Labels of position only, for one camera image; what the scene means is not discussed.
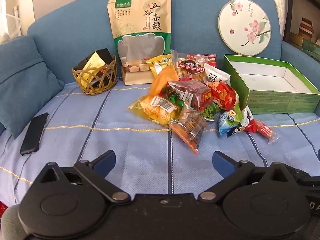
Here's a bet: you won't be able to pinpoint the clear plastic bag roll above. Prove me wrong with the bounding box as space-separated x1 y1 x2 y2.
271 0 285 39

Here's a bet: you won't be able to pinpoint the dark red snack packet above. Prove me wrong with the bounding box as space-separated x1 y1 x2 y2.
168 80 213 111

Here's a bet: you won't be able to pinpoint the green cardboard box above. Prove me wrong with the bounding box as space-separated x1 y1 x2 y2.
223 54 320 115

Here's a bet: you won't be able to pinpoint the woven wicker basket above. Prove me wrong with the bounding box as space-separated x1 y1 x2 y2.
72 55 117 96

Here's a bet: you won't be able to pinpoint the red candy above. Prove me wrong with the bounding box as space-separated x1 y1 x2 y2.
244 119 279 144

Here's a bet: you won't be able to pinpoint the blue pillow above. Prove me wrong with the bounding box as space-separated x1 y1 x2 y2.
0 35 65 139

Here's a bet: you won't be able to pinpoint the navy and white snack packet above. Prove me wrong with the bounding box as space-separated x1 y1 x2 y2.
231 105 254 133

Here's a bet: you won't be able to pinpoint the clear packet with orange edges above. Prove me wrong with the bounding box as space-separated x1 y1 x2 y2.
169 105 207 155

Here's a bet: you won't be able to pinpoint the blue and green snack packet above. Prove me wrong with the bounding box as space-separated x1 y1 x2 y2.
218 106 244 138

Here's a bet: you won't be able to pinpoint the white metal rack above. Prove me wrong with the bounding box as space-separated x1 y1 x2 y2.
0 5 20 44

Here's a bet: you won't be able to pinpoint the black smartphone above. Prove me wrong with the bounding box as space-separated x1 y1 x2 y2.
19 112 50 156

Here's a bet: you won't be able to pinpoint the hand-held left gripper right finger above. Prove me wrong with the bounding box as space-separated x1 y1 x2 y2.
199 151 290 202

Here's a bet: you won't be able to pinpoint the clear cookie packet red label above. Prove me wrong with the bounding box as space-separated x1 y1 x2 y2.
171 50 217 83

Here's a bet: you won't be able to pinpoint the dark storage shelf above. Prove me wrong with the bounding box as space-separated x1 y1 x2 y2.
282 0 320 63

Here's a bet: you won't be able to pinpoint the light blue checked blanket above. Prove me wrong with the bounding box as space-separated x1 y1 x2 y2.
0 80 320 205

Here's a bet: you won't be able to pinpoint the black and yellow tea packets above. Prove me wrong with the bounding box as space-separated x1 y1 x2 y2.
79 48 116 85

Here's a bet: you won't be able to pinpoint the blue fabric sofa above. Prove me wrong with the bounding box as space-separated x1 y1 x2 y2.
0 0 320 205

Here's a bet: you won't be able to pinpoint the yellow snack packet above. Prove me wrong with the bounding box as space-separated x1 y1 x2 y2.
146 54 173 78

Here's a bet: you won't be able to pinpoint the large kraft stand-up pouch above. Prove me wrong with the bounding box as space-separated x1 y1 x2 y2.
107 0 172 86

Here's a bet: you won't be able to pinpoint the round floral fan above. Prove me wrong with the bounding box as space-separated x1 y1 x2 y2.
218 0 272 56

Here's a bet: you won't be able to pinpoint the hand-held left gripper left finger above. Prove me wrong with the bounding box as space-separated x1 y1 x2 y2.
37 150 132 204

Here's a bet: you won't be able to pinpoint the striped wooden ornament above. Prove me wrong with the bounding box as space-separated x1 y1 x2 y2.
299 17 314 40

